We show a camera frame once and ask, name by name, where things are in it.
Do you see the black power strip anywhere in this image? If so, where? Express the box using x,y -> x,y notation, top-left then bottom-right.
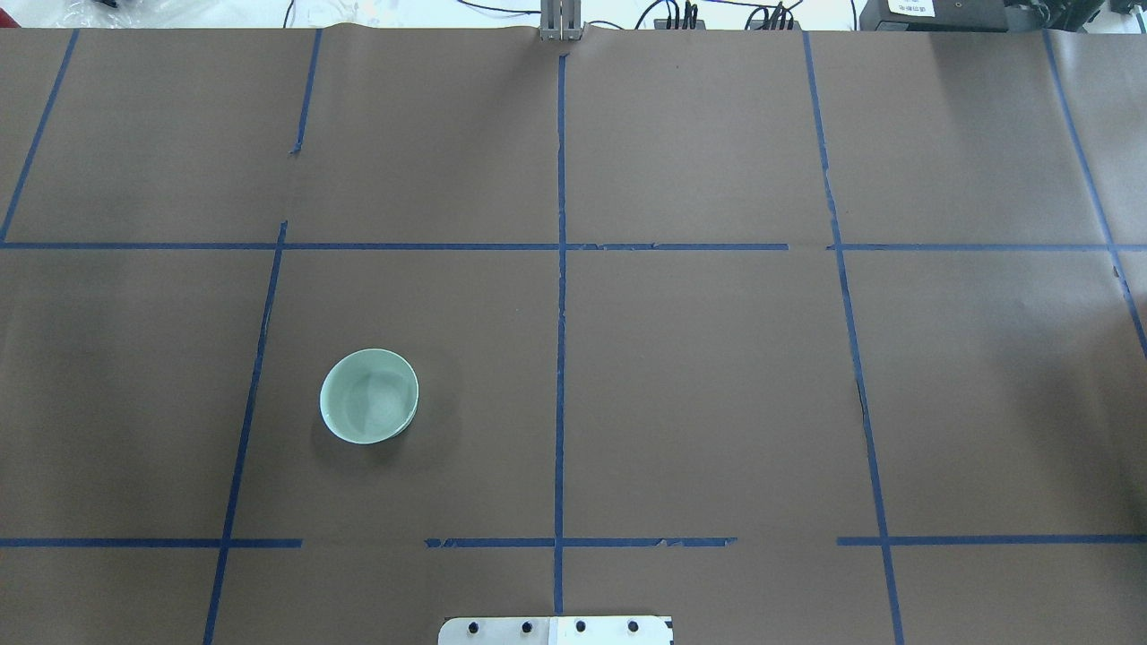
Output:
743,3 -> 798,31
642,1 -> 705,31

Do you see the black power strip left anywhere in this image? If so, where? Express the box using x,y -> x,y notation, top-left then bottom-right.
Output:
642,1 -> 705,31

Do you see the black power strip right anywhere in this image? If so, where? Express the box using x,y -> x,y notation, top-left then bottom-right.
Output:
743,3 -> 798,31

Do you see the grey aluminium frame post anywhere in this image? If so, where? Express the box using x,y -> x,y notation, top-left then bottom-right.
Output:
539,0 -> 584,41

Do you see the black computer box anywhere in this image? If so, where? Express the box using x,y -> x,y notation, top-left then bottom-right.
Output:
858,1 -> 1064,33

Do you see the light green bowl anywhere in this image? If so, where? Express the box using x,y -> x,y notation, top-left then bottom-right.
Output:
319,348 -> 419,445

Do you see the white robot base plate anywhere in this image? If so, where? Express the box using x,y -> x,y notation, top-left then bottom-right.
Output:
437,615 -> 674,644

